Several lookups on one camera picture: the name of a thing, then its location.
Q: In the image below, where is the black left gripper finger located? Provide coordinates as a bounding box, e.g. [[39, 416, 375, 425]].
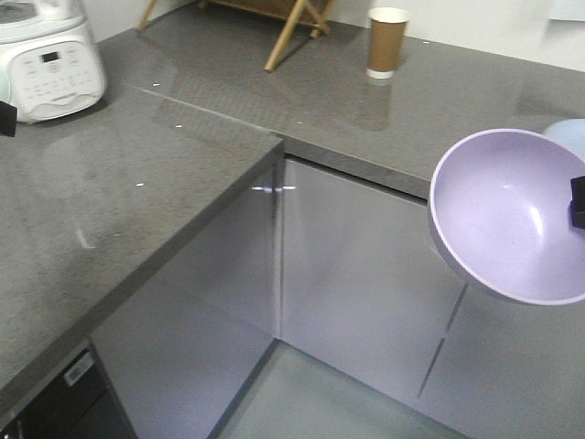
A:
[[0, 101, 17, 136]]

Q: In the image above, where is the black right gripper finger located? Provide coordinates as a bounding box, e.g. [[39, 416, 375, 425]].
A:
[[569, 176, 585, 229]]

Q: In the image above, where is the purple plastic bowl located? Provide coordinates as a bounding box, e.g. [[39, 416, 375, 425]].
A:
[[428, 129, 584, 305]]

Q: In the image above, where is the mint green plastic spoon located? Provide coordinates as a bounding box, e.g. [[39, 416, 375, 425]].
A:
[[0, 71, 10, 103]]

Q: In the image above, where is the light blue plate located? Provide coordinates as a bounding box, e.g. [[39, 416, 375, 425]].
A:
[[543, 119, 585, 150]]

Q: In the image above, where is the brown paper cup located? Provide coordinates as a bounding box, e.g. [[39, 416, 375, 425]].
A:
[[367, 6, 410, 80]]

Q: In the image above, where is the white blender appliance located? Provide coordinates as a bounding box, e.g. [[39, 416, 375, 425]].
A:
[[1, 1, 106, 123]]

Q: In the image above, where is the white paper sheet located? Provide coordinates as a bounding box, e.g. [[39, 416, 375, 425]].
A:
[[548, 0, 585, 23]]

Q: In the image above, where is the grey cabinet door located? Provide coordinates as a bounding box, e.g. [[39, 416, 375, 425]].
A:
[[282, 160, 463, 404]]

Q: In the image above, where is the black built-in dishwasher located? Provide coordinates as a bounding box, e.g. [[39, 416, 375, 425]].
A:
[[1, 348, 136, 438]]

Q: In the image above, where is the bamboo dish rack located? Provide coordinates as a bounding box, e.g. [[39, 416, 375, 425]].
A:
[[136, 0, 337, 73]]

